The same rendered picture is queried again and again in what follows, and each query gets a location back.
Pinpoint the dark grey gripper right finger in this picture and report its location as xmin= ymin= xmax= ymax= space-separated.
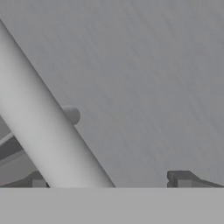
xmin=166 ymin=170 xmax=224 ymax=188

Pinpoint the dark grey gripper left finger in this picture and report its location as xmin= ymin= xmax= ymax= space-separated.
xmin=0 ymin=170 xmax=50 ymax=188

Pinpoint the grey round door handle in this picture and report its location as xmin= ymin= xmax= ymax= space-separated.
xmin=0 ymin=19 xmax=116 ymax=188

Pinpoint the grey steel fridge door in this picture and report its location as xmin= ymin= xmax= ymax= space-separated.
xmin=0 ymin=0 xmax=224 ymax=188

